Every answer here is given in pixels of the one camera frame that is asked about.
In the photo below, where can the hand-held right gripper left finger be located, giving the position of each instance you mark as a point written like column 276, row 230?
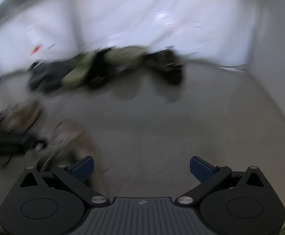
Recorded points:
column 83, row 168

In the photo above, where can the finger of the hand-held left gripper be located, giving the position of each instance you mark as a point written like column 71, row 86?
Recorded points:
column 36, row 144

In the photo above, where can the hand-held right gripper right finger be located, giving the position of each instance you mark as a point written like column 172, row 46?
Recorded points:
column 198, row 169

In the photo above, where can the grey slide sandal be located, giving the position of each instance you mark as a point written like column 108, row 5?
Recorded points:
column 44, row 77

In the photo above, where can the pale green slide sandal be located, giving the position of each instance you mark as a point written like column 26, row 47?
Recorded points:
column 125, row 53
column 77, row 71

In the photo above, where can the white printed plastic sheet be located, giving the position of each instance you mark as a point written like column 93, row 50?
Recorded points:
column 132, row 17

